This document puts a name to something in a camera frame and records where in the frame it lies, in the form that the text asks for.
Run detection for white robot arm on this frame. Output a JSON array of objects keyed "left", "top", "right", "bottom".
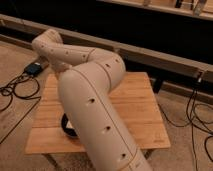
[{"left": 32, "top": 29, "right": 153, "bottom": 171}]

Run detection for black round bowl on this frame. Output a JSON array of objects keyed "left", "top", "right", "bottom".
[{"left": 61, "top": 114, "right": 77, "bottom": 138}]

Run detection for blue power adapter box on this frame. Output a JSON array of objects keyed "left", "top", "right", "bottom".
[{"left": 24, "top": 62, "right": 43, "bottom": 76}]

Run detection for wooden shelf with items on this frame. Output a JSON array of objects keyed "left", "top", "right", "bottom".
[{"left": 99, "top": 0, "right": 213, "bottom": 21}]

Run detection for black floor cables left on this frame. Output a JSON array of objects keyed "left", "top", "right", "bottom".
[{"left": 0, "top": 72, "right": 43, "bottom": 144}]

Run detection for black floor cables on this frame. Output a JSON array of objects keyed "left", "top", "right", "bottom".
[
  {"left": 159, "top": 73, "right": 213, "bottom": 164},
  {"left": 0, "top": 72, "right": 43, "bottom": 144}
]

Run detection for long wooden rail beam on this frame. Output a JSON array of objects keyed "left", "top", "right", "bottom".
[{"left": 0, "top": 14, "right": 213, "bottom": 83}]

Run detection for black floor cables right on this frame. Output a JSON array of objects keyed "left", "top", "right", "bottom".
[{"left": 159, "top": 73, "right": 213, "bottom": 164}]

